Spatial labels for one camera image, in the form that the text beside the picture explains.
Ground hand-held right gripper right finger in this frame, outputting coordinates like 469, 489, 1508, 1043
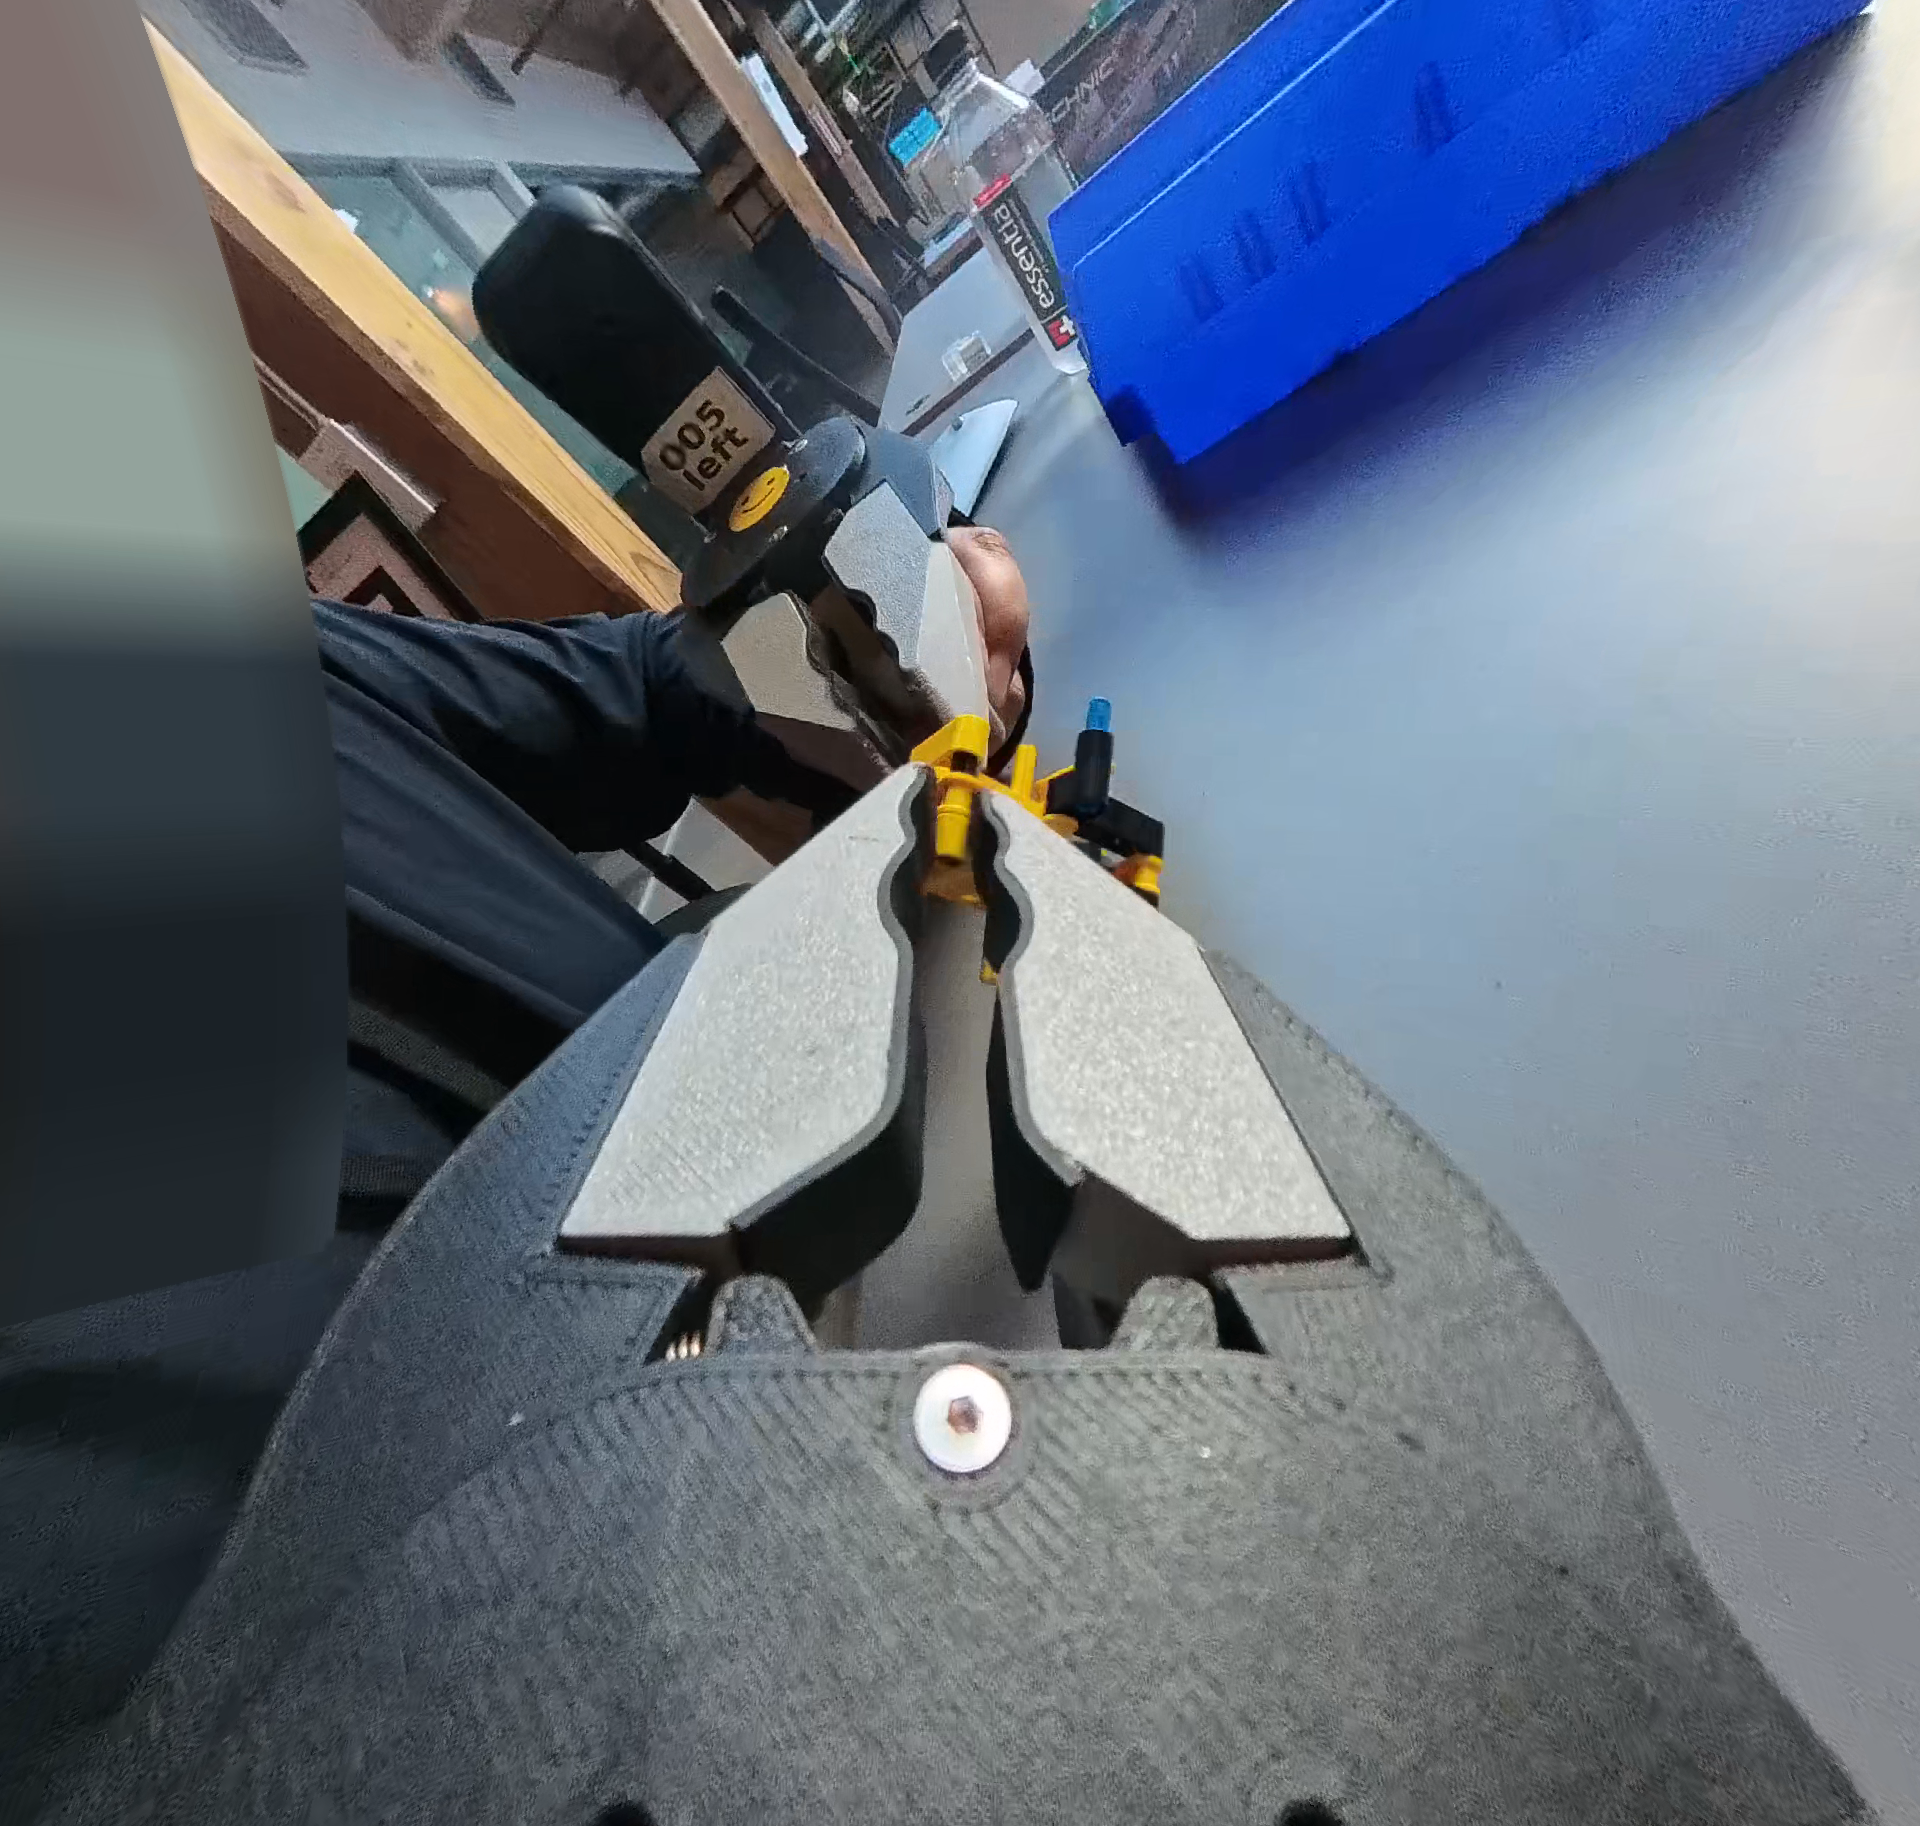
975, 791, 1357, 1295

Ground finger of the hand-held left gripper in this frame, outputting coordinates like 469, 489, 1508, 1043
721, 594, 909, 796
819, 489, 995, 757

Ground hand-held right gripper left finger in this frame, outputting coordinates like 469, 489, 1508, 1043
557, 765, 930, 1310

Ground yellow black lego assembly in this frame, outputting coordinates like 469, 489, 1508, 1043
907, 696, 1170, 983

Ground person's left forearm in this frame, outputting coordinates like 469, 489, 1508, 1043
316, 599, 846, 856

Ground person's left hand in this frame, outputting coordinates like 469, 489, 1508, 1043
946, 525, 1042, 751

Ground wooden beam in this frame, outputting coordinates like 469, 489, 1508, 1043
143, 18, 689, 615

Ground clear water bottle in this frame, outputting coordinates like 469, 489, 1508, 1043
938, 55, 1093, 377

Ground dark printed toy box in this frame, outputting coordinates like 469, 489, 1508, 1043
1035, 0, 1404, 136

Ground blue plastic bin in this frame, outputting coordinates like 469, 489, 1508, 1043
1048, 0, 1891, 467

